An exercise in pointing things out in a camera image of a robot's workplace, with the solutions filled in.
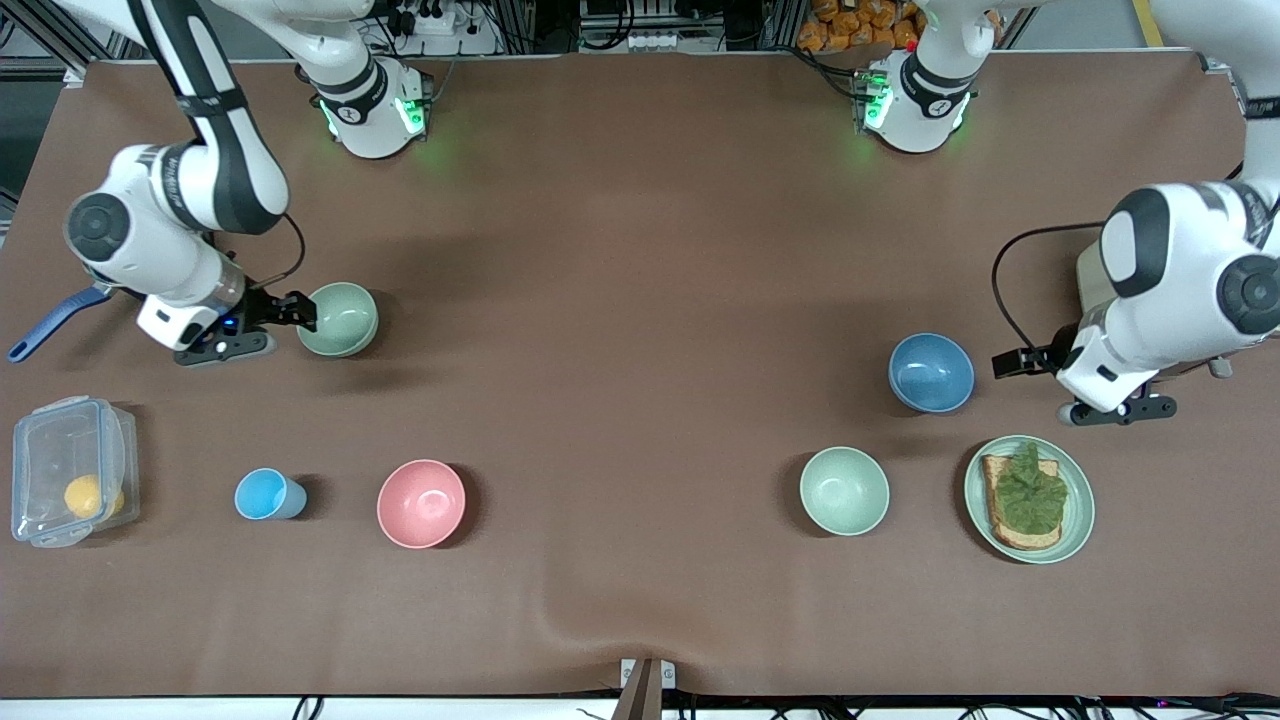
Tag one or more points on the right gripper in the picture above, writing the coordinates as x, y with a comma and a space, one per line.
258, 307

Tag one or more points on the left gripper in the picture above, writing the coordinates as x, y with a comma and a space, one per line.
1052, 358

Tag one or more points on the light green bowl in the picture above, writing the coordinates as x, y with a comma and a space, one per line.
340, 318
844, 490

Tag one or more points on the blue bowl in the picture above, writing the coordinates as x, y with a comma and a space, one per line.
932, 372

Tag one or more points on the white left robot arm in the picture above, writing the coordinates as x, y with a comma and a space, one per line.
1190, 280

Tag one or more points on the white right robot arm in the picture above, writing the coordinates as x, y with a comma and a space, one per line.
235, 150

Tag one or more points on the pink bowl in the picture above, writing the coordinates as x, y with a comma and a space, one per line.
421, 503

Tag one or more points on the beige chrome toaster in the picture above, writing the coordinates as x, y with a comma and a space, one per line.
1090, 280

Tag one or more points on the green lettuce leaf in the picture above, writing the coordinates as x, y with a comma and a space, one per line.
1030, 495

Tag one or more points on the light green plate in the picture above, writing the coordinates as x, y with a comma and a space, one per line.
1080, 510

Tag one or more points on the toast bread slice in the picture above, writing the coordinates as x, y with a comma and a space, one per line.
1010, 538

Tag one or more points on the blue plastic cup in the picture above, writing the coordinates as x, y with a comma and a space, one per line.
262, 494

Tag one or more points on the yellow orange fruit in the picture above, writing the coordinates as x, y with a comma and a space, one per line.
85, 496

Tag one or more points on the clear plastic lidded container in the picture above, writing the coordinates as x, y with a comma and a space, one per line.
50, 450

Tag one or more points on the white power strip with plugs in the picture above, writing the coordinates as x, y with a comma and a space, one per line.
430, 18

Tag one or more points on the orange snack bag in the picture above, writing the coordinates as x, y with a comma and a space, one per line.
850, 25

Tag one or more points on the white empty power strip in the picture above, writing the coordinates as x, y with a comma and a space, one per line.
655, 41

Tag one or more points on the metal table edge bracket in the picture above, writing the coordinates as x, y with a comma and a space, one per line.
632, 672

